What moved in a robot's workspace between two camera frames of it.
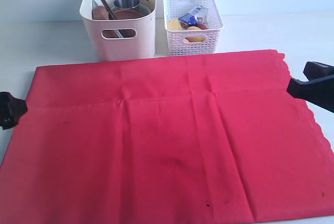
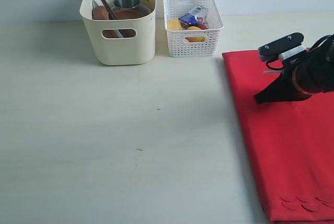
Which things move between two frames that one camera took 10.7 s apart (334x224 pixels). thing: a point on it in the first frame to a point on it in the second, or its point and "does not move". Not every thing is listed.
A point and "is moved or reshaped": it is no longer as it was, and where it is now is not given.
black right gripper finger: x=313 y=70 to x=283 y=89
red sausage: x=201 y=26 does not move
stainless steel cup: x=126 y=2 does not move
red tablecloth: x=216 y=139 is moved or reshaped
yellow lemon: x=194 y=39 does not move
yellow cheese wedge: x=174 y=24 does not move
